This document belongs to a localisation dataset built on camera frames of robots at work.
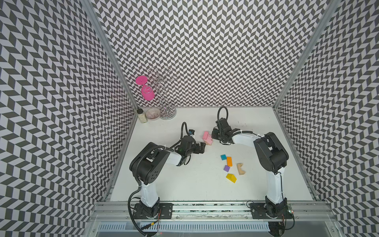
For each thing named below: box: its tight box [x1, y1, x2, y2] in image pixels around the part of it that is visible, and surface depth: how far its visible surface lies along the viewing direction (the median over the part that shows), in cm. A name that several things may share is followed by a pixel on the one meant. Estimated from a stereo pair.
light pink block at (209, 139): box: [203, 132, 214, 145], surface depth 99 cm
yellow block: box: [225, 173, 238, 184], surface depth 84 cm
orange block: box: [226, 156, 233, 167], surface depth 92 cm
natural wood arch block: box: [236, 162, 246, 176], surface depth 88 cm
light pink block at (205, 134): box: [202, 130, 209, 140], surface depth 100 cm
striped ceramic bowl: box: [145, 108, 161, 120], surface depth 114 cm
